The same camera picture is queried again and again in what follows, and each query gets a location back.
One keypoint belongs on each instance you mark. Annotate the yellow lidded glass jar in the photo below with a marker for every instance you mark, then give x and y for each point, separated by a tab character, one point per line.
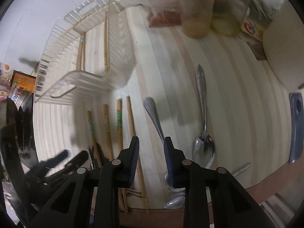
228	16

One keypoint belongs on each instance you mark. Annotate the clear plastic utensil rack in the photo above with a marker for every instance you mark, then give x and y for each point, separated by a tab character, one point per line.
58	81

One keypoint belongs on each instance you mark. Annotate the cream band wooden chopstick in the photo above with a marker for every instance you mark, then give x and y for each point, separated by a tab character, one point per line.
107	131

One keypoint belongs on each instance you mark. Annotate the large round steel spoon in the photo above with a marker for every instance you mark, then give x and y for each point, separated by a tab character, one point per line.
150	107

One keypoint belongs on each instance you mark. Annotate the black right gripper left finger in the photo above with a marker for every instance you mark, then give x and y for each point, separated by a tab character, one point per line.
127	167

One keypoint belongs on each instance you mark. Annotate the steel spoon lying sideways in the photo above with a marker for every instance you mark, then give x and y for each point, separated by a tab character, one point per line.
177	200

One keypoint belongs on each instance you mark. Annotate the red white packet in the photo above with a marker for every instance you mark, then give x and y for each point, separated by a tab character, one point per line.
253	29

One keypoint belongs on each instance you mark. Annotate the pale green band chopstick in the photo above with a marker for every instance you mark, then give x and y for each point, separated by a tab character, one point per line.
94	143

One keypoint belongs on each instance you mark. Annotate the green band wooden chopstick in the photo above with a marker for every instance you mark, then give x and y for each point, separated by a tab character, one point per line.
120	147

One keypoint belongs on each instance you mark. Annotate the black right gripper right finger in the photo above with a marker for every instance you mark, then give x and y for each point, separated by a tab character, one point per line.
174	158

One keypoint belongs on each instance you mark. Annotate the orange box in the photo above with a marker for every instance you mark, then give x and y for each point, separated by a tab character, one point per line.
23	81

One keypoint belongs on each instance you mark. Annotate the white rounded appliance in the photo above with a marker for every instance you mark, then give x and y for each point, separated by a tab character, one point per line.
283	47

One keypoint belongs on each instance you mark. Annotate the striped cat placemat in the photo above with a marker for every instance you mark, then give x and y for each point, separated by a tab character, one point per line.
248	115

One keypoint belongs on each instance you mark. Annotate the blue smartphone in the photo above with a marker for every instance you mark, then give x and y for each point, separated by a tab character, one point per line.
296	103

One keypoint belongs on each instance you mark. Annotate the oval steel spoon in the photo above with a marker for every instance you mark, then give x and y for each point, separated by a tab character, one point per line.
203	149

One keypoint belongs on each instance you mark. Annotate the clear jar beige contents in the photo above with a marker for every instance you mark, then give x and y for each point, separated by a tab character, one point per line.
196	16

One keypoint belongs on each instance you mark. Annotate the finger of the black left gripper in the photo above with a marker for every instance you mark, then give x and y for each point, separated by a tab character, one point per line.
70	166
38	173

